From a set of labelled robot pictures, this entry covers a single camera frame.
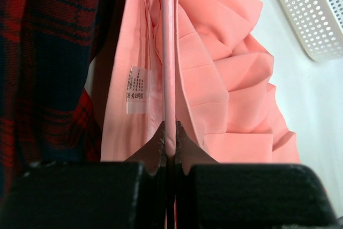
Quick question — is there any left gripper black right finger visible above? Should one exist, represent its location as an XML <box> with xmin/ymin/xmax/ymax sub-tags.
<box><xmin>175</xmin><ymin>122</ymin><xmax>339</xmax><ymax>228</ymax></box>

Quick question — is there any red black plaid skirt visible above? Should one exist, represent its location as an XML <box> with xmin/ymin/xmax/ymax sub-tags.
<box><xmin>1</xmin><ymin>0</ymin><xmax>115</xmax><ymax>197</ymax></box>

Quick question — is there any pink skirt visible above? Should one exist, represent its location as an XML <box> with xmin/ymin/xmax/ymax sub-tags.
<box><xmin>101</xmin><ymin>0</ymin><xmax>300</xmax><ymax>163</ymax></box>

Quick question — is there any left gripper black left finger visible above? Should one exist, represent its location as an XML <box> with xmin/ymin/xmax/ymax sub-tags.
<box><xmin>1</xmin><ymin>124</ymin><xmax>167</xmax><ymax>228</ymax></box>

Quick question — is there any white perforated plastic basket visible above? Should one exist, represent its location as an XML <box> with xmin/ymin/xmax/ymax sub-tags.
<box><xmin>278</xmin><ymin>0</ymin><xmax>342</xmax><ymax>62</ymax></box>

